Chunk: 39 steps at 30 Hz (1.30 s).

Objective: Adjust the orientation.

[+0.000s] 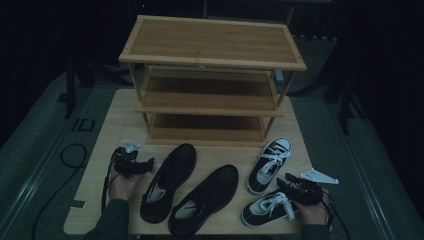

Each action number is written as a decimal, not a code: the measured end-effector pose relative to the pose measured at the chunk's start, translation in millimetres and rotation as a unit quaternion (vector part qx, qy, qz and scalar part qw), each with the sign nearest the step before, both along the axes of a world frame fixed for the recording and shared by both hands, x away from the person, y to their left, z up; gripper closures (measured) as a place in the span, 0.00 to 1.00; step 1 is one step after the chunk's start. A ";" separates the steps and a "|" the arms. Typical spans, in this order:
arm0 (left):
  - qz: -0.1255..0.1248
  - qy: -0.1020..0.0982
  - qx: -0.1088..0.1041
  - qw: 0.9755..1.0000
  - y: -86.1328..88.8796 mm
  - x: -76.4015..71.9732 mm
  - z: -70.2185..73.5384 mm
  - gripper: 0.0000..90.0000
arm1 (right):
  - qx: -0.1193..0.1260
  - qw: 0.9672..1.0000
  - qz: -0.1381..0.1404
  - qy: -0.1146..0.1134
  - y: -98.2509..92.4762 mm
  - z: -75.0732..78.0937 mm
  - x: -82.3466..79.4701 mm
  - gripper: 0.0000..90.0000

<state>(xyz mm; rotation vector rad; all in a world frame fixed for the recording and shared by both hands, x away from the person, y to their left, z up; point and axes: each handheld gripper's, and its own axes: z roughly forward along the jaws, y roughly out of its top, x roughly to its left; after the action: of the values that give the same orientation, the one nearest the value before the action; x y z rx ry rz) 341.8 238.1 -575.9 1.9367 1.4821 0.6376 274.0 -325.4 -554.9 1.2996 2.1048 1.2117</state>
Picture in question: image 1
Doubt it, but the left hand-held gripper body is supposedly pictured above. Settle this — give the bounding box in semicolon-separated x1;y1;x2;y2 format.
113;139;145;179

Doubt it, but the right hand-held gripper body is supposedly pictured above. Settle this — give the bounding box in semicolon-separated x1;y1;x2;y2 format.
289;168;340;206

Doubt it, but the black and white canvas sneaker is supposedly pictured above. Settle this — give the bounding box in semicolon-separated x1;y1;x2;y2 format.
240;189;300;229
246;136;293;196

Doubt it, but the black leather shoe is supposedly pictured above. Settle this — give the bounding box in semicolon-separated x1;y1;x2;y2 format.
139;143;197;225
167;163;240;239

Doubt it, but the wooden three-tier shoe rack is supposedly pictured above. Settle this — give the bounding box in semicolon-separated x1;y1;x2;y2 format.
118;14;308;148

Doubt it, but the person's right hand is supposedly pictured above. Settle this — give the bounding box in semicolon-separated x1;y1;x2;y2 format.
294;188;330;226

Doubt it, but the person's left hand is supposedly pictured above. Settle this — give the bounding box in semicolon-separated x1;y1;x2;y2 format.
108;167;145;202

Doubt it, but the black metal stand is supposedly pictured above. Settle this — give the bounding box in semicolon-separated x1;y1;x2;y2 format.
287;31;368;135
63;54;98;120

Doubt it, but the right hand-held gripper cable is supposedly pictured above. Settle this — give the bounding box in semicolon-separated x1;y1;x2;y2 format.
320;190;352;240

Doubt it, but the black floor cable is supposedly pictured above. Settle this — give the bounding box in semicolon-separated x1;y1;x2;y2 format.
31;143;89;240

